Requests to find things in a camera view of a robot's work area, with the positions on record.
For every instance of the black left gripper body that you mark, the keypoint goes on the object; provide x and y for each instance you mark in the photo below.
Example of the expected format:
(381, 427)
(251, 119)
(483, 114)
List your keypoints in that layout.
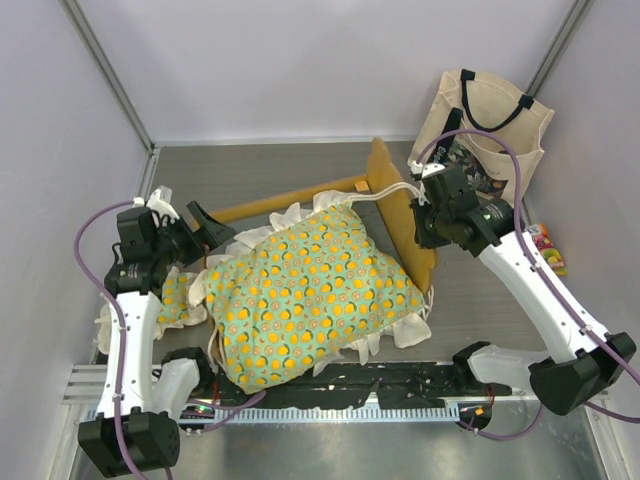
(176, 242)

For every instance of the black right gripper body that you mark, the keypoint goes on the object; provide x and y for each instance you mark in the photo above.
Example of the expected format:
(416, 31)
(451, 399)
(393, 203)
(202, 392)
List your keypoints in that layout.
(431, 223)

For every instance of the wooden pet bed frame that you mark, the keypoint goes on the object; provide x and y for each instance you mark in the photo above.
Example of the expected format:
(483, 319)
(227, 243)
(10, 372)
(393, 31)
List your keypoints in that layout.
(394, 208)

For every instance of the small lemon print pillow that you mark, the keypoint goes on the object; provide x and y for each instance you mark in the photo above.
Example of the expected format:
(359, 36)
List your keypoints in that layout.
(176, 310)

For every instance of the lemon print pet mattress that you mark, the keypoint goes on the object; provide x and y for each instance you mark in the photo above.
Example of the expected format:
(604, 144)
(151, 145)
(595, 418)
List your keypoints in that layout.
(288, 297)

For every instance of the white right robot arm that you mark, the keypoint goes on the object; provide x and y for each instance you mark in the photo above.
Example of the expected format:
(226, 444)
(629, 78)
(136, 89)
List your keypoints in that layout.
(581, 357)

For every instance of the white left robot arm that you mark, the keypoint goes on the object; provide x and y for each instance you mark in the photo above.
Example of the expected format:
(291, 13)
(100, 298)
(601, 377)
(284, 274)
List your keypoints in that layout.
(135, 429)

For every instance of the Fox's candy packet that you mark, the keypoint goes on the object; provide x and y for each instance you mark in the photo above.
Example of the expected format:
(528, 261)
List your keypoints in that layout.
(546, 248)

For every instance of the beige canvas tote bag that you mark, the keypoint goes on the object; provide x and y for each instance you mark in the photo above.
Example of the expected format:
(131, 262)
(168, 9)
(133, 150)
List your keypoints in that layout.
(489, 128)

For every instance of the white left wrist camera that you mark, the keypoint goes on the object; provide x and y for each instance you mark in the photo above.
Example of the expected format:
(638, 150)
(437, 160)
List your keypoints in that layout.
(159, 201)

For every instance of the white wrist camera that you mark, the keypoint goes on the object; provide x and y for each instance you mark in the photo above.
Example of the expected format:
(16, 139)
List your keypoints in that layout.
(420, 171)
(159, 201)

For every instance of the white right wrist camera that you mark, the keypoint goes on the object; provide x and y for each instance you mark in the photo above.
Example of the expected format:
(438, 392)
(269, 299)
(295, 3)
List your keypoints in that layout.
(420, 171)

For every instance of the aluminium rail with cable duct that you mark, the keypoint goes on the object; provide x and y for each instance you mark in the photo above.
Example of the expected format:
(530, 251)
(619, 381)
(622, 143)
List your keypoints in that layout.
(231, 405)

